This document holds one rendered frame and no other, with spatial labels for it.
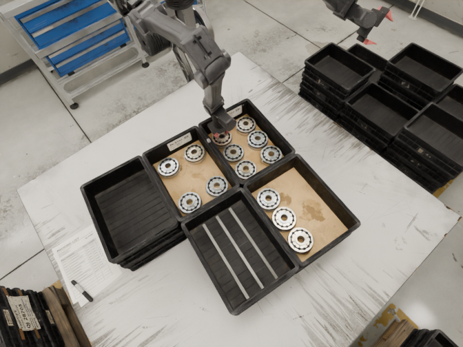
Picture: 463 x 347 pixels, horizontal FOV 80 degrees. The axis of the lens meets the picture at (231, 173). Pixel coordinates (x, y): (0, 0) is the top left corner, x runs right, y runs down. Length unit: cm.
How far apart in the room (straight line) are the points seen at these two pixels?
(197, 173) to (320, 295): 76
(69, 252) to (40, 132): 180
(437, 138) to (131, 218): 186
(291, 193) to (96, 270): 96
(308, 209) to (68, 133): 235
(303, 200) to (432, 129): 117
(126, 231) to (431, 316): 187
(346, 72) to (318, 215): 134
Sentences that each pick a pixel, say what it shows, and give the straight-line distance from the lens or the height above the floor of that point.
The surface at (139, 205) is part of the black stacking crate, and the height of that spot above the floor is 83.
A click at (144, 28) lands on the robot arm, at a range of 107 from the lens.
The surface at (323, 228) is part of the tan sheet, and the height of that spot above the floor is 83.
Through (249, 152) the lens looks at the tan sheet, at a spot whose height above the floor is 83.
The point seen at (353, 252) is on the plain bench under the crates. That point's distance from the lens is 140.
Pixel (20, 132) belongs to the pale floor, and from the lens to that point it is 331.
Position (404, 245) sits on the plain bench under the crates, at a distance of 150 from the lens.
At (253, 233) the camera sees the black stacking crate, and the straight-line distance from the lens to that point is 121.
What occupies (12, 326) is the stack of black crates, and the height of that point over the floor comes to 50.
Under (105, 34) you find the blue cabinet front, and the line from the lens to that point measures 298.
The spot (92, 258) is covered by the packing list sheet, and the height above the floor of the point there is 70.
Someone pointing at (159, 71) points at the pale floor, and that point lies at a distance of 317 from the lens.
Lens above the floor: 199
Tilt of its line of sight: 62 degrees down
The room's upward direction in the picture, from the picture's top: 8 degrees counter-clockwise
